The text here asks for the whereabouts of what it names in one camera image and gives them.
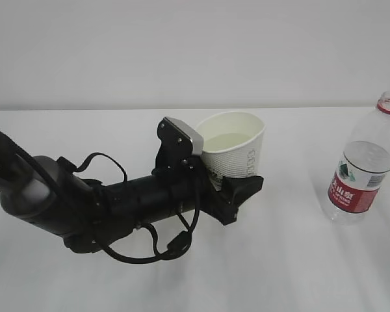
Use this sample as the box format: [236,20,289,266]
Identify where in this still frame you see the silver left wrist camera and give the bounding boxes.
[156,116,203,166]

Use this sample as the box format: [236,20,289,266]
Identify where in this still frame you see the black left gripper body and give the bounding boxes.
[151,155,239,226]

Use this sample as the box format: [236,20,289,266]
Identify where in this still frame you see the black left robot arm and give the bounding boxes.
[0,117,264,264]

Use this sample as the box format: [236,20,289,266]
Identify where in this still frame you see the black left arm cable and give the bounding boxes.
[57,151,202,263]

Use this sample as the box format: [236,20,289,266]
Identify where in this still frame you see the clear water bottle red label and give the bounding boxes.
[323,91,390,224]

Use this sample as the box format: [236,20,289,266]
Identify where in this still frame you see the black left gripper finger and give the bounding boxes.
[221,175,264,207]

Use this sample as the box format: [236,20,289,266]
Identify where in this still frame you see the white paper cup green logo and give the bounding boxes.
[195,111,265,190]

